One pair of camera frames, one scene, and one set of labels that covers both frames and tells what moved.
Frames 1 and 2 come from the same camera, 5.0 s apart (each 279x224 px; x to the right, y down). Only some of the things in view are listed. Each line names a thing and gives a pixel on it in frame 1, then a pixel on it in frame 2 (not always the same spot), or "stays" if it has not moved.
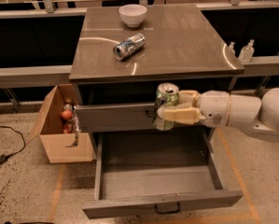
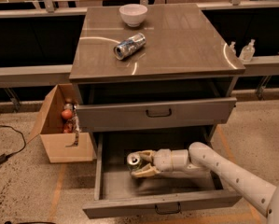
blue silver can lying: (129, 46) stays
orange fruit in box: (66, 114) stays
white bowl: (132, 14) stays
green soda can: (166, 93) -> (133, 161)
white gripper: (213, 107) -> (162, 161)
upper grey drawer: (117, 117) stays
